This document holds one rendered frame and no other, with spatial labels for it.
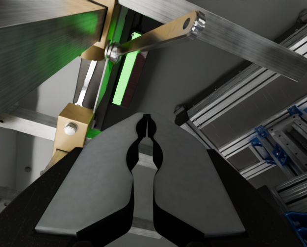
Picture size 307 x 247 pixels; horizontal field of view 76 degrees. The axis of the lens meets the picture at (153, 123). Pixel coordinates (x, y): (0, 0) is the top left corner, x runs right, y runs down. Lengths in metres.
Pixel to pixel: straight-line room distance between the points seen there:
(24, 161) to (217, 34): 0.70
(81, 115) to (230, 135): 0.95
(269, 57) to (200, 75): 0.92
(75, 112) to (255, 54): 0.29
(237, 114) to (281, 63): 0.84
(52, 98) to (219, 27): 0.47
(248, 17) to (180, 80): 0.45
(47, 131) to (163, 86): 0.90
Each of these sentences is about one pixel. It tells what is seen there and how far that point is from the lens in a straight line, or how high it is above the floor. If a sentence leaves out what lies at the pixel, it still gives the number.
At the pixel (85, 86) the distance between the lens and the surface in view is 0.46.
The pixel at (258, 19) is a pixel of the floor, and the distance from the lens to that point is 1.24.
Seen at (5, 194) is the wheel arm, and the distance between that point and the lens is 0.60.
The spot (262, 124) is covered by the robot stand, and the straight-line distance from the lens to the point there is 1.20.
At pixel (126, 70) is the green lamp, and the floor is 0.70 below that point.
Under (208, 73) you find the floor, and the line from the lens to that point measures 1.21.
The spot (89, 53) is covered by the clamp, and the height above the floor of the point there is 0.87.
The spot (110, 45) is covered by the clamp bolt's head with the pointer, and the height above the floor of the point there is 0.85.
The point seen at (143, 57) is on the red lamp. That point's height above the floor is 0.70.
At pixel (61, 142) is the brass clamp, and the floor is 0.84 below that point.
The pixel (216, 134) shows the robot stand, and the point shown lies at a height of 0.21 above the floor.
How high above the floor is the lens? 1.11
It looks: 58 degrees down
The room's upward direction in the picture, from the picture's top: 180 degrees clockwise
